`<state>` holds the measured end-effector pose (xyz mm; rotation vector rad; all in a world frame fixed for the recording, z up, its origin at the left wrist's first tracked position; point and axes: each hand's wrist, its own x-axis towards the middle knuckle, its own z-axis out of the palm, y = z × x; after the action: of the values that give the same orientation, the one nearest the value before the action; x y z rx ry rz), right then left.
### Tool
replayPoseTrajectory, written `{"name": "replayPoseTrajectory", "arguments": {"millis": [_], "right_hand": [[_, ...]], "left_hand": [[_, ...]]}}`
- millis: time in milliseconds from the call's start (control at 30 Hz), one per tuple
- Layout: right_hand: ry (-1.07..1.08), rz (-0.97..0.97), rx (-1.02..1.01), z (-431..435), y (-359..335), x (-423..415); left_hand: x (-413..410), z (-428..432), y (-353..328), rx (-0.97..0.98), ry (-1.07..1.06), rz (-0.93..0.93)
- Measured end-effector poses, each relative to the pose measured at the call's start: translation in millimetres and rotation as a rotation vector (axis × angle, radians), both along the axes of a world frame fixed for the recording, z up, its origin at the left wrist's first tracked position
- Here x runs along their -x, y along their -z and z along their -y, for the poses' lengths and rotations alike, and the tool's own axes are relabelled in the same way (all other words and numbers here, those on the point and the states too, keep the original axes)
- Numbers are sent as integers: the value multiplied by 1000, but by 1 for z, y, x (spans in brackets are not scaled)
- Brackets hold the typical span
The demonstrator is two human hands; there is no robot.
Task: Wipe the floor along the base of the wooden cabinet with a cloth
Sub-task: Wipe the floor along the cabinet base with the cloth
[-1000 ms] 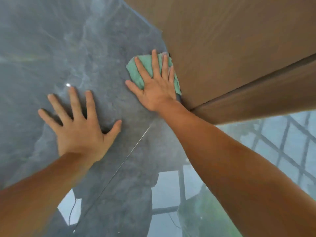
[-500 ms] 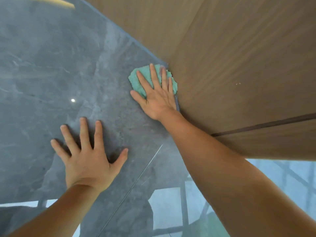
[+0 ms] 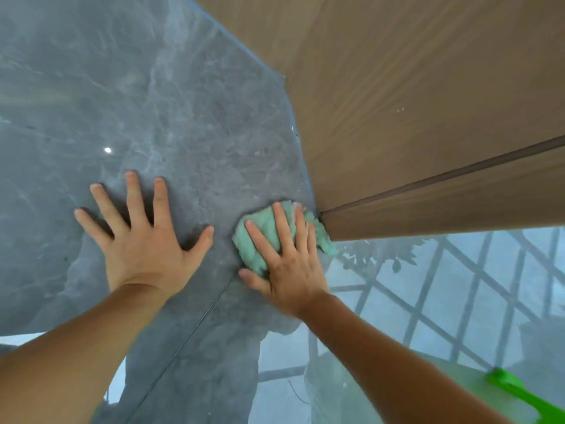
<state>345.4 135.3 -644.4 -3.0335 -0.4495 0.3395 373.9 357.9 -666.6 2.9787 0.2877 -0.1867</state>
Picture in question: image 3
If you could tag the person's left hand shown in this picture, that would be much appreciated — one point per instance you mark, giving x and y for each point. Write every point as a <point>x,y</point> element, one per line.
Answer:
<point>141,256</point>

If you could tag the person's right thumb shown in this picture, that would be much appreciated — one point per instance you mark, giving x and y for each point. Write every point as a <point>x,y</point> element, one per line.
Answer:
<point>255,280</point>

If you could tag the person's right hand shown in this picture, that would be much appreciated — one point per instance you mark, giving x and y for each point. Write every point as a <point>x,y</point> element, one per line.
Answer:
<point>293,278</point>

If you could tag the person's left middle finger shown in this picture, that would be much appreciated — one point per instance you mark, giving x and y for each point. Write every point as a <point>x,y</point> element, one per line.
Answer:
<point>136,198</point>

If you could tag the person's left little finger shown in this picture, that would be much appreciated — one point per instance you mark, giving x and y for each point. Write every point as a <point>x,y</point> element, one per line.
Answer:
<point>92,227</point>

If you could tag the person's left thumb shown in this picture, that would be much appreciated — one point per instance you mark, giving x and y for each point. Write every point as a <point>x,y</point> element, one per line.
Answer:
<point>201,245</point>

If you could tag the person's right forearm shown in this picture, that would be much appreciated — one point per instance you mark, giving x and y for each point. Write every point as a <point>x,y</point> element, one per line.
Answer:
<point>388,370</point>

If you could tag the person's right middle finger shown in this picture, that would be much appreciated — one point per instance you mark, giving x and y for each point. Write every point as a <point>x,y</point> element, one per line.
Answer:
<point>284,227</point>

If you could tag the person's right little finger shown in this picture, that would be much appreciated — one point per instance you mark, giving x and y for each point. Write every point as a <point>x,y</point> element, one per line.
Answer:
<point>312,240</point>

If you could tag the narrow brown wooden cabinet panel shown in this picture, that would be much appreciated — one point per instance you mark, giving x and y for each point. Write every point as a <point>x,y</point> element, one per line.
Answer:
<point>463,203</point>

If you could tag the green cleaning cloth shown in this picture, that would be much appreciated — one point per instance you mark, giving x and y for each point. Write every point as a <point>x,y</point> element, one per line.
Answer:
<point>258,236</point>

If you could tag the large brown wooden cabinet door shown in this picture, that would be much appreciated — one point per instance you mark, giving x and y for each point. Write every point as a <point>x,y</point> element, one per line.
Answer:
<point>397,83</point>

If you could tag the person's left forearm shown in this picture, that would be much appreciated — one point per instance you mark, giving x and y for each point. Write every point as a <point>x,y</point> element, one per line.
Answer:
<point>75,353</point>

